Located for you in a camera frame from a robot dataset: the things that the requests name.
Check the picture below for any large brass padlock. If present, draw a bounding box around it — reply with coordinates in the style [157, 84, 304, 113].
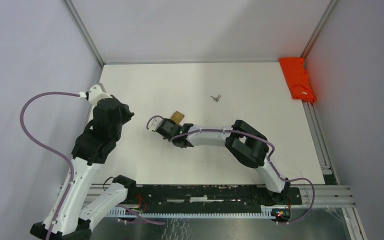
[170, 111, 185, 125]

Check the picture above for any silver key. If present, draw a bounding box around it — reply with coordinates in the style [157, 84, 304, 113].
[210, 94, 222, 103]

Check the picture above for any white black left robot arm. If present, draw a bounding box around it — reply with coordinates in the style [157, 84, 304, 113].
[30, 95, 137, 240]

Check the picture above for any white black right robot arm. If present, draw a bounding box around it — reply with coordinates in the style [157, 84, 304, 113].
[146, 116, 291, 204]

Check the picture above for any orange folded cloth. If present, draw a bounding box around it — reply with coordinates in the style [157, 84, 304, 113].
[279, 57, 317, 104]

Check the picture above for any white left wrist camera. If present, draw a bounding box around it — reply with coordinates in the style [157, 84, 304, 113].
[78, 83, 112, 106]

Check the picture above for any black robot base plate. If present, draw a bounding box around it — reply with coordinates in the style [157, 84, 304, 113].
[121, 184, 303, 214]

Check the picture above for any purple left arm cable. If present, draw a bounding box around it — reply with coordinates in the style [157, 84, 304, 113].
[19, 91, 166, 240]

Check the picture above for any white slotted cable duct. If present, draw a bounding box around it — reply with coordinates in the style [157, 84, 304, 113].
[105, 206, 281, 220]

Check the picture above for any left aluminium frame rail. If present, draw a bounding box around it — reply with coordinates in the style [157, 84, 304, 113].
[62, 0, 105, 68]

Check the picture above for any aluminium corner frame rail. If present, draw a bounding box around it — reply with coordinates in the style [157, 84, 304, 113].
[300, 0, 341, 59]

